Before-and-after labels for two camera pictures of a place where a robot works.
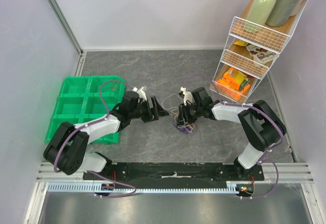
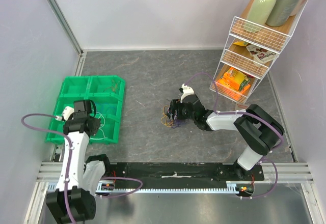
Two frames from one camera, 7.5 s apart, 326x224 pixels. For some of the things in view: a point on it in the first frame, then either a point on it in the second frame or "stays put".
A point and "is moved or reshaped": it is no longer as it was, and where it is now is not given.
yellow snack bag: x=241 y=43 stays put
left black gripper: x=154 y=113 → x=97 y=124
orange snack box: x=234 y=83 stays put
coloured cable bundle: x=189 y=128 is moved or reshaped
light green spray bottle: x=263 y=7 stays put
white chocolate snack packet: x=261 y=56 stays put
